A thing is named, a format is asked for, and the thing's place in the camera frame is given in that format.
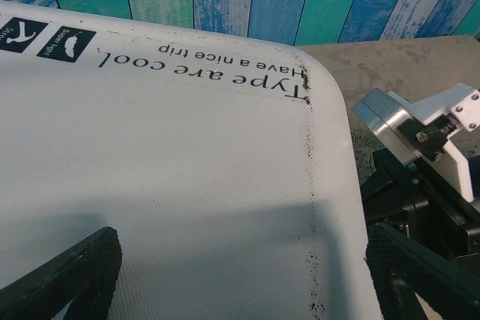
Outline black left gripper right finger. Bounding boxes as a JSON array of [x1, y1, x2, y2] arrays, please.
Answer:
[[364, 222, 480, 320]]

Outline white hard-shell wheeled suitcase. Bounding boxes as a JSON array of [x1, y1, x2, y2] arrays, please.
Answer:
[[0, 0, 368, 320]]

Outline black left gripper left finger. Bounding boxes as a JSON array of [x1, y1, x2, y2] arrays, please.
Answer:
[[0, 226, 123, 320]]

